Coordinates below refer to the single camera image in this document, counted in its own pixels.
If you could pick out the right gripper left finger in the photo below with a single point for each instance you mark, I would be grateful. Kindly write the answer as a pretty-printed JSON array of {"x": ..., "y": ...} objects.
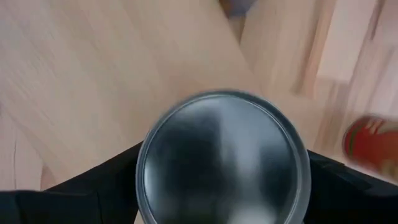
[{"x": 77, "y": 202}]

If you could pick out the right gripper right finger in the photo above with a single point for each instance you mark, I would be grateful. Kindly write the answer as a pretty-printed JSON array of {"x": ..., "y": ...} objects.
[{"x": 351, "y": 199}]

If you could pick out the red pineapple can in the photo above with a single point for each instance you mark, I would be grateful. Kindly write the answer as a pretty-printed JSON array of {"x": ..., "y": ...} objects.
[{"x": 224, "y": 161}]

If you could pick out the red labelled can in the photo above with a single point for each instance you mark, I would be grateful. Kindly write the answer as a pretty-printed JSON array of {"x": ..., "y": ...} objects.
[{"x": 370, "y": 143}]

